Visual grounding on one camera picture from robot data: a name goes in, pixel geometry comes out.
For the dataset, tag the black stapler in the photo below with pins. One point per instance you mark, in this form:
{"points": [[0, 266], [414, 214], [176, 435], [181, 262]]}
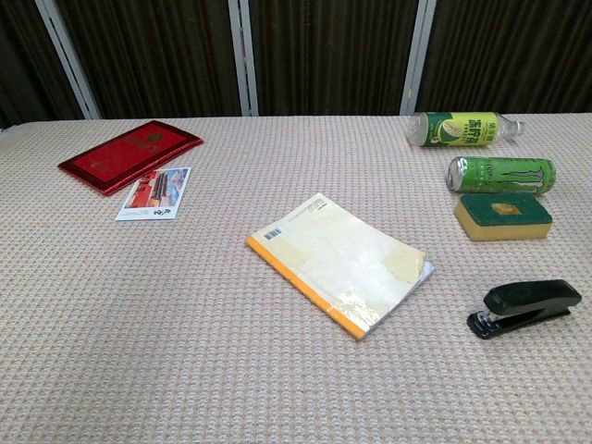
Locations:
{"points": [[532, 296]]}

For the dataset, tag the beige woven tablecloth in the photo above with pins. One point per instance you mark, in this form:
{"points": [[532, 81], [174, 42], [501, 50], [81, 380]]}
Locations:
{"points": [[185, 324]]}

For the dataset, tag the clear bottle with green label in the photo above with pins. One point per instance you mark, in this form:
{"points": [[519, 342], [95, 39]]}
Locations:
{"points": [[462, 129]]}

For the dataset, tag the green and yellow sponge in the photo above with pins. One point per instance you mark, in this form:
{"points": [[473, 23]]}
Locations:
{"points": [[499, 222]]}

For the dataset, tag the green energy drink can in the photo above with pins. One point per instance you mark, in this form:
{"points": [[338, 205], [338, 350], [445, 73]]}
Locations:
{"points": [[504, 176]]}

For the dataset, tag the grey partition post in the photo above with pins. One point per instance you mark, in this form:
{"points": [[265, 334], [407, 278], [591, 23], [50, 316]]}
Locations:
{"points": [[243, 60], [69, 60], [418, 60]]}

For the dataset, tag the red certificate folder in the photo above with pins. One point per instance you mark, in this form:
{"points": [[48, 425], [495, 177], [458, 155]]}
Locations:
{"points": [[125, 152]]}

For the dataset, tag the postcard with red building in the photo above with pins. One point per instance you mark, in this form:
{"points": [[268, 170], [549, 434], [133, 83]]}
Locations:
{"points": [[157, 194]]}

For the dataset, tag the yellow paperback book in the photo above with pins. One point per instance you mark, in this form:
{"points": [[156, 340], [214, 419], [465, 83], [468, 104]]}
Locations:
{"points": [[337, 263]]}

